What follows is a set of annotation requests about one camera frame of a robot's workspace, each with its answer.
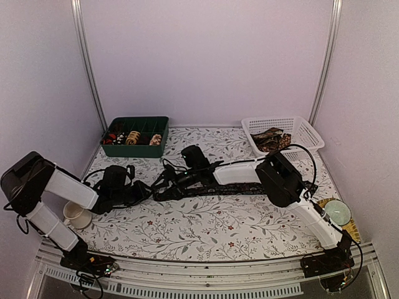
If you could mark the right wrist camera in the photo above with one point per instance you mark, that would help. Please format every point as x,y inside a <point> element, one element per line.
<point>169,166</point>

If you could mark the pale green bowl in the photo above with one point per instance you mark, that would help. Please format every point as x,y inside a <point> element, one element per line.
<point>339,212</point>

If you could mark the white plastic basket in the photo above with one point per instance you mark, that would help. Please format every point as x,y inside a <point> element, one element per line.
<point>302,133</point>

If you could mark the dark floral necktie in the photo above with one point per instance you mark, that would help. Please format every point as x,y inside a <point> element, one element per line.
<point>227,190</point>

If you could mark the front aluminium rail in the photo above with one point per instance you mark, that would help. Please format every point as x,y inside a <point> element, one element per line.
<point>268,278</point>

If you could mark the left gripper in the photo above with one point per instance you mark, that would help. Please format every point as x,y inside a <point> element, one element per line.
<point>143,193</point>

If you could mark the brown patterned necktie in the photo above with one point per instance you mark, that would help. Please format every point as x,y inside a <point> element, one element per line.
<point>272,139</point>

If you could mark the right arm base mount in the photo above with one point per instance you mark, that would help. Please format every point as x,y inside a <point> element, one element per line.
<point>335,263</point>

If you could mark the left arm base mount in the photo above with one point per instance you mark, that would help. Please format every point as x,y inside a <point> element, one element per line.
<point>90,269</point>

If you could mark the floral patterned table mat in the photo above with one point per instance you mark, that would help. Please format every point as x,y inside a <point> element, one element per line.
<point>199,229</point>

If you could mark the yellow striped rolled tie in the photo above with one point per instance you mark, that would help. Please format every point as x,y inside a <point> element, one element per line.
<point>132,137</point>

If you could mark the cream ceramic mug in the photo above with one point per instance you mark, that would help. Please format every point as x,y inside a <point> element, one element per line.
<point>77,216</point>

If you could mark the white dotted black rolled tie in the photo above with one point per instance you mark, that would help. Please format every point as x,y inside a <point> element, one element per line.
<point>120,139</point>

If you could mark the woven bamboo tray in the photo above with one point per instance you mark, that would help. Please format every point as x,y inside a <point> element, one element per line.
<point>351,227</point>

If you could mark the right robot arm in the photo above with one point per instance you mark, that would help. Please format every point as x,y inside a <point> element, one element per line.
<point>272,175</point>

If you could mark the dark maroon rolled tie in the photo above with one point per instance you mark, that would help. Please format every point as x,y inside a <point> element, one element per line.
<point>144,139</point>

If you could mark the red black rolled tie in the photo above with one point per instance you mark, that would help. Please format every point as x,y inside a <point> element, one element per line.
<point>109,139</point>

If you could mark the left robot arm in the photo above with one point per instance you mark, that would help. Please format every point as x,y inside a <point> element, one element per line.
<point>26,181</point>

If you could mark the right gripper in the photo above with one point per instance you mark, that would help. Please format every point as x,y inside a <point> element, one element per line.
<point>177,191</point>

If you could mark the green divided organizer box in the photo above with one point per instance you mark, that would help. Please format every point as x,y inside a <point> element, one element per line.
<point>144,124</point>

